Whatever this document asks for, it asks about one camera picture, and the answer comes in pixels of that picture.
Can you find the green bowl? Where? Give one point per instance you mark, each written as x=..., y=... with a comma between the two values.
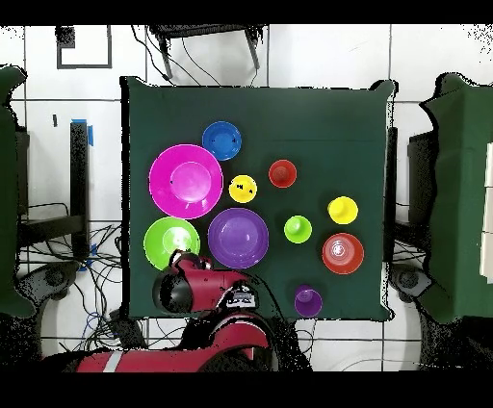
x=158, y=240

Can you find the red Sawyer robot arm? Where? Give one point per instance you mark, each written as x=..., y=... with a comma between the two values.
x=204, y=285

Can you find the yellow ribbed cup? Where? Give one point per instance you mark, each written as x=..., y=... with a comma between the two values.
x=242, y=194

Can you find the purple bowl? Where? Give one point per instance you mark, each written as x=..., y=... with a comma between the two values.
x=238, y=238

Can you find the orange cup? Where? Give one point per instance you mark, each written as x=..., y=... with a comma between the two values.
x=282, y=173

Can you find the green cup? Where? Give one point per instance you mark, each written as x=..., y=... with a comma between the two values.
x=297, y=229

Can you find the pink bowl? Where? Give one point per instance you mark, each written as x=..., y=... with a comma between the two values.
x=185, y=181

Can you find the blue bowl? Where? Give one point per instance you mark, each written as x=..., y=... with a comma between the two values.
x=221, y=140

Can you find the tall yellow cup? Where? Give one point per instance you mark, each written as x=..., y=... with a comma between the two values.
x=342, y=209

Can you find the dark green tablecloth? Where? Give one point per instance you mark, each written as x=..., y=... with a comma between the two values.
x=327, y=127

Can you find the orange bowl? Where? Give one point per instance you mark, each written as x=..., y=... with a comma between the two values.
x=352, y=254

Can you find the purple cup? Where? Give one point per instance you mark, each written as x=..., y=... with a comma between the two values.
x=308, y=304

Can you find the black metal stand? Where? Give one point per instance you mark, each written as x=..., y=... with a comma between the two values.
x=79, y=173

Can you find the blue tape strip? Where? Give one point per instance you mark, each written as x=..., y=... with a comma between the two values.
x=91, y=136

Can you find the black tripod stand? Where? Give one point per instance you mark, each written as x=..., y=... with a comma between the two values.
x=200, y=30

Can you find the neighbouring green-clothed table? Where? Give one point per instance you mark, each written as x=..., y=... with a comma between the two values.
x=7, y=192
x=458, y=192

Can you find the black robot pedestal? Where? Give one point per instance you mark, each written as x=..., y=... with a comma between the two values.
x=285, y=346

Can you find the grey robot pedestal leg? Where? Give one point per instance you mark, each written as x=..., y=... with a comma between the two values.
x=408, y=279
x=54, y=277

